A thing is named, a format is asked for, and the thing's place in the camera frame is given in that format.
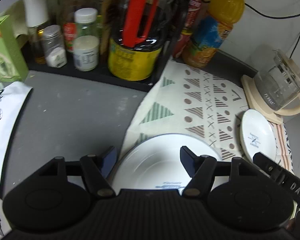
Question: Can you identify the white plate blue logo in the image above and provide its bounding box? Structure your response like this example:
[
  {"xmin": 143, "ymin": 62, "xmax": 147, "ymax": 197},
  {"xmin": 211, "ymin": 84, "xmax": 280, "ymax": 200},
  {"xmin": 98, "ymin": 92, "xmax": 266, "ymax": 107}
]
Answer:
[
  {"xmin": 111, "ymin": 133, "xmax": 222, "ymax": 193},
  {"xmin": 240, "ymin": 109, "xmax": 276, "ymax": 162}
]

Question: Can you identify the patterned tasselled table cloth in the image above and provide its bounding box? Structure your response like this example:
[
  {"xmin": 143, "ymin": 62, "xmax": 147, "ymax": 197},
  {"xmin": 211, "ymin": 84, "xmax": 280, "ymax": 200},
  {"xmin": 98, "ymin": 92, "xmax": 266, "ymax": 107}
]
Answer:
[{"xmin": 118, "ymin": 56, "xmax": 296, "ymax": 176}]

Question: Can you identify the cream kettle base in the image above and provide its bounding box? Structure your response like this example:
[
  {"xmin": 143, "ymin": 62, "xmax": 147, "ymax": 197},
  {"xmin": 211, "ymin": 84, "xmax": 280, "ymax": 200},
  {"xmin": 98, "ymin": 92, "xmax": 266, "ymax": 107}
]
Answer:
[{"xmin": 241, "ymin": 75, "xmax": 283, "ymax": 125}]

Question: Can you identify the white snack pouch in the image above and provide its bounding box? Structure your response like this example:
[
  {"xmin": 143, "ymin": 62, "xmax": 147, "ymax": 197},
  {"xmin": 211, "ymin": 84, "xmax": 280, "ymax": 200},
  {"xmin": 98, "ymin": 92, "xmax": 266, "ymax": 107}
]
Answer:
[{"xmin": 0, "ymin": 81, "xmax": 32, "ymax": 181}]

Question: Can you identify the metal-lid spice shaker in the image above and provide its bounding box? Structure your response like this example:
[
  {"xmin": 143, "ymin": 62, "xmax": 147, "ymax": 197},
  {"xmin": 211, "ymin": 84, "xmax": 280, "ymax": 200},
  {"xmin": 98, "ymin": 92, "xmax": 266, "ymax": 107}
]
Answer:
[{"xmin": 42, "ymin": 25, "xmax": 67, "ymax": 68}]

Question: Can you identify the small white-lid jar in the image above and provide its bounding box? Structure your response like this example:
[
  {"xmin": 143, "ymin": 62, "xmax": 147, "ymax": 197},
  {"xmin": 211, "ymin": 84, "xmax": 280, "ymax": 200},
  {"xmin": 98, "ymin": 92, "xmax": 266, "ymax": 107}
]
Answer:
[{"xmin": 73, "ymin": 8, "xmax": 100, "ymax": 72}]

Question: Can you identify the lower red drink can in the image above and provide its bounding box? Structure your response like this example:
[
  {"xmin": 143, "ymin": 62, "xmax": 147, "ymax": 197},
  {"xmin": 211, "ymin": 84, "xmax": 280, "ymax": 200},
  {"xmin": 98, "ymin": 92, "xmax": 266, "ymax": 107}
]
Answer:
[{"xmin": 172, "ymin": 30, "xmax": 192, "ymax": 59}]

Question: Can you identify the red drink can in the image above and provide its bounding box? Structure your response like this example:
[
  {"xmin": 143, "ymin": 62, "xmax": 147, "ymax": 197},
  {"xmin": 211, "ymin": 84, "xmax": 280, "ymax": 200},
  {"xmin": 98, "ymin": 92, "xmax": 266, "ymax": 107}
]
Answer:
[
  {"xmin": 172, "ymin": 30, "xmax": 192, "ymax": 59},
  {"xmin": 183, "ymin": 0, "xmax": 203, "ymax": 33}
]

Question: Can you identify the green carton box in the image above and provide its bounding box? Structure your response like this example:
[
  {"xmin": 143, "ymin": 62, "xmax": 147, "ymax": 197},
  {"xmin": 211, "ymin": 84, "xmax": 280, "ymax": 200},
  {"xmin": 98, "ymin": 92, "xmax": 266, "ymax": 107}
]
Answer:
[{"xmin": 0, "ymin": 15, "xmax": 29, "ymax": 82}]

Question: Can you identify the large soy sauce bottle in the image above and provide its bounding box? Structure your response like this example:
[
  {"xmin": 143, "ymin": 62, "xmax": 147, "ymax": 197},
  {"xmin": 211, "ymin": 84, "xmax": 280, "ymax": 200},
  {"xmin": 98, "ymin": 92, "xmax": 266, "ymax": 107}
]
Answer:
[{"xmin": 108, "ymin": 0, "xmax": 173, "ymax": 81}]

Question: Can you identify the upper red drink can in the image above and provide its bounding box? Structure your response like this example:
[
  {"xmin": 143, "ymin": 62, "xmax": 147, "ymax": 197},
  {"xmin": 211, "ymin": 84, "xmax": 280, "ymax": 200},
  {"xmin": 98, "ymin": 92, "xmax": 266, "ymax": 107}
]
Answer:
[{"xmin": 183, "ymin": 0, "xmax": 203, "ymax": 33}]

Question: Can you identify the orange juice bottle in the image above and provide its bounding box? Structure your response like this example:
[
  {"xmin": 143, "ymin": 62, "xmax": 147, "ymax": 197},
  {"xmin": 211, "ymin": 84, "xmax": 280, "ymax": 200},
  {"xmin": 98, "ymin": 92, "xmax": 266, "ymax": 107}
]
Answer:
[{"xmin": 181, "ymin": 0, "xmax": 245, "ymax": 68}]

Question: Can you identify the green label sauce bottle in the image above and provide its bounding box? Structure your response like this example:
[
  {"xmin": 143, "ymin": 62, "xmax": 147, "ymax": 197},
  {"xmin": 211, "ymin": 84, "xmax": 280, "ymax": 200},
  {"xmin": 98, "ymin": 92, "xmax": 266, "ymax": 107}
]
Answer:
[{"xmin": 61, "ymin": 0, "xmax": 90, "ymax": 53}]

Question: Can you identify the white cap oil sprayer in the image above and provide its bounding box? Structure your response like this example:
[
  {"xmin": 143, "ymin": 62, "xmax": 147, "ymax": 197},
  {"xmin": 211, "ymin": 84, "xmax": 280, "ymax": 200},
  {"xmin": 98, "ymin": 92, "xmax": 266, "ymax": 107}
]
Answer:
[{"xmin": 23, "ymin": 0, "xmax": 50, "ymax": 64}]

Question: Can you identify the black metal shelf rack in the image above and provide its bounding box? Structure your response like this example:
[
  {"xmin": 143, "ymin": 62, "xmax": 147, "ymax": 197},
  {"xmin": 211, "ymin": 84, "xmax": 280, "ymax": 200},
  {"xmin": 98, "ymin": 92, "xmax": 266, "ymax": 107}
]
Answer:
[{"xmin": 27, "ymin": 0, "xmax": 190, "ymax": 92}]

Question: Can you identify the glass kettle cream handle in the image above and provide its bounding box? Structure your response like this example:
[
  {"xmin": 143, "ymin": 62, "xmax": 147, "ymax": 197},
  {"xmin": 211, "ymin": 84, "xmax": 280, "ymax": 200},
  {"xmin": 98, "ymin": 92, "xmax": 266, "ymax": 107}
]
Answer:
[{"xmin": 254, "ymin": 49, "xmax": 300, "ymax": 116}]

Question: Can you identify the right black power cable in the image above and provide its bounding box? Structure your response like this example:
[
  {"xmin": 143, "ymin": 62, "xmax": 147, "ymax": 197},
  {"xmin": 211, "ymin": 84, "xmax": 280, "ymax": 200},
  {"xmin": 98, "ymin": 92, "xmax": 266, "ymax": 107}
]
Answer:
[{"xmin": 289, "ymin": 22, "xmax": 300, "ymax": 58}]

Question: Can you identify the black power cable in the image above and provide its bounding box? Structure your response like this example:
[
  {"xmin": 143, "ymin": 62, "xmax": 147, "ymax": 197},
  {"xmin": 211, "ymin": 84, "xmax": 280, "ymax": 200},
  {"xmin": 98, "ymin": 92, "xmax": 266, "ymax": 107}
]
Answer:
[
  {"xmin": 289, "ymin": 22, "xmax": 300, "ymax": 58},
  {"xmin": 244, "ymin": 0, "xmax": 300, "ymax": 20}
]

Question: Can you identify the left black power cable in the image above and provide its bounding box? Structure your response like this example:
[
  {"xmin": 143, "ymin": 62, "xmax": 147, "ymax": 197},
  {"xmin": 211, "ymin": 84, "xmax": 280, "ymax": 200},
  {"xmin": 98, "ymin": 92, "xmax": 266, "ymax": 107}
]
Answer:
[{"xmin": 244, "ymin": 0, "xmax": 300, "ymax": 20}]

